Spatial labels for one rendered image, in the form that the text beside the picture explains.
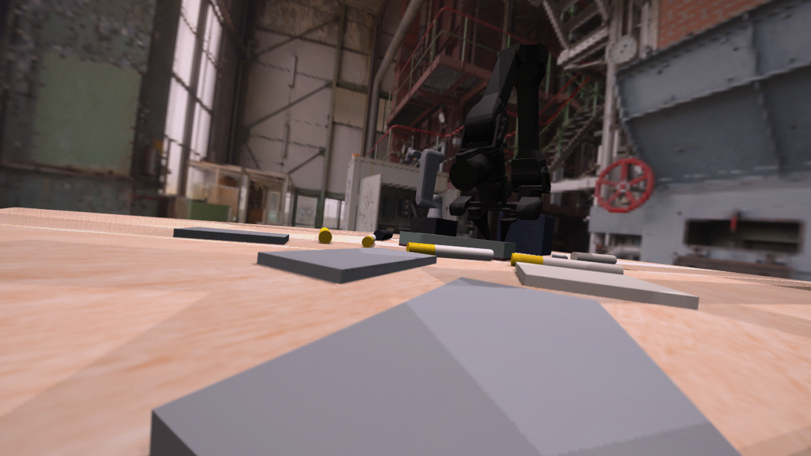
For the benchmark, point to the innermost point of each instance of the white cylinder with yellow tip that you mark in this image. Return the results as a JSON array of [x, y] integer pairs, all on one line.
[[368, 240], [567, 263], [451, 251]]

